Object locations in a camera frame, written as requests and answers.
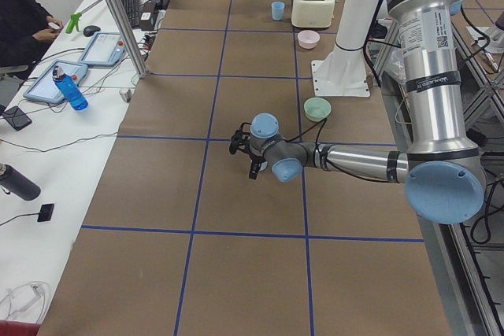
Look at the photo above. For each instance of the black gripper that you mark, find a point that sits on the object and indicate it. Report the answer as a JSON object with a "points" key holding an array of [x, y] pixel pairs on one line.
{"points": [[256, 161]]}

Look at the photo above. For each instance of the light blue cup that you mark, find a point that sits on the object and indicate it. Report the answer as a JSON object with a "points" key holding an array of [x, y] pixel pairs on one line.
{"points": [[277, 10]]}

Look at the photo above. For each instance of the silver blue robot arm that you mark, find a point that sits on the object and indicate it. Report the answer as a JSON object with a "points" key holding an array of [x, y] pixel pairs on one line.
{"points": [[441, 172]]}

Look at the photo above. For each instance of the cream toaster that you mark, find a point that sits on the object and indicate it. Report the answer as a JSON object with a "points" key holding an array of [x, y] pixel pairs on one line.
{"points": [[312, 14]]}

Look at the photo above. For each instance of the green bowl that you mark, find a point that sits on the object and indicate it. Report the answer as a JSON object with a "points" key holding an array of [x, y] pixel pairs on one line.
{"points": [[316, 109]]}

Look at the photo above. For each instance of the pink bowl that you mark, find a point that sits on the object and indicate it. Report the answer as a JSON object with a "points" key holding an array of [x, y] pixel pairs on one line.
{"points": [[308, 39]]}

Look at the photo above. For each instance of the black keyboard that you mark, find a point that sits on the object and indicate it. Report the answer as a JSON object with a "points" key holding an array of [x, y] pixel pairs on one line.
{"points": [[132, 11]]}

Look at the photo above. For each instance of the far teach pendant tablet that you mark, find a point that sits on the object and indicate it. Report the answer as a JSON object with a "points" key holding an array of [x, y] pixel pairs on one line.
{"points": [[104, 49]]}

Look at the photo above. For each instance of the teach pendant tablet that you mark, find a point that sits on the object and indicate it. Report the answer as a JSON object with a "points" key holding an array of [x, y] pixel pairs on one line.
{"points": [[44, 90], [104, 49]]}

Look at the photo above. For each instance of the black computer mouse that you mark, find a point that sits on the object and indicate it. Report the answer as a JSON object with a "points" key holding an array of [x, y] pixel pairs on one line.
{"points": [[90, 30]]}

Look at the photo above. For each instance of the blue water bottle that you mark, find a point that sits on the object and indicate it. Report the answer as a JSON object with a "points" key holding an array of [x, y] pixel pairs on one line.
{"points": [[69, 89]]}

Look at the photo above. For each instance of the small black square pad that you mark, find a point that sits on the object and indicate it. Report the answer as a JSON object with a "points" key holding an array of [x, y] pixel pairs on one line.
{"points": [[45, 213]]}

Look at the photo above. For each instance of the near teach pendant tablet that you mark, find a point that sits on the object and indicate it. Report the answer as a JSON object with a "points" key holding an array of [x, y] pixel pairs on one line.
{"points": [[44, 90]]}

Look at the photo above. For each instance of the dark grey thermos bottle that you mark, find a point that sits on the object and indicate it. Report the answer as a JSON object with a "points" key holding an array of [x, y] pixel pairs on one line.
{"points": [[18, 184]]}

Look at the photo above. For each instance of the black smartphone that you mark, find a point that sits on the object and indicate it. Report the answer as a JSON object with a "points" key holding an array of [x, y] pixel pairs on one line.
{"points": [[16, 118]]}

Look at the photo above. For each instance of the seated person in black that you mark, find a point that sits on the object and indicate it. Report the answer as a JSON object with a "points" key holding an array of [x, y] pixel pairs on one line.
{"points": [[27, 31]]}

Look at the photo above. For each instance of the aluminium frame post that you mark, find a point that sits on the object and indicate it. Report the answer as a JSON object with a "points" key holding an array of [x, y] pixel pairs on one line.
{"points": [[121, 20]]}

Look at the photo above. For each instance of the green handled tool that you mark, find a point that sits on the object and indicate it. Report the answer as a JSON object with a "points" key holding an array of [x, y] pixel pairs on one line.
{"points": [[75, 18]]}

